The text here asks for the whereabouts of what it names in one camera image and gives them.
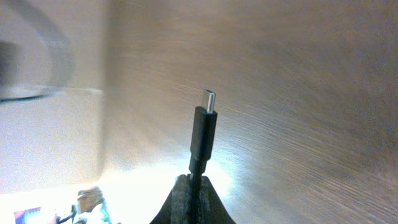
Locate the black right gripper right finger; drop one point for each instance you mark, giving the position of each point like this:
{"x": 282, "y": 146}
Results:
{"x": 215, "y": 210}

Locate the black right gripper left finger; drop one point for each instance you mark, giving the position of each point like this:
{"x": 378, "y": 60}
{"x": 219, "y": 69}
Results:
{"x": 176, "y": 207}

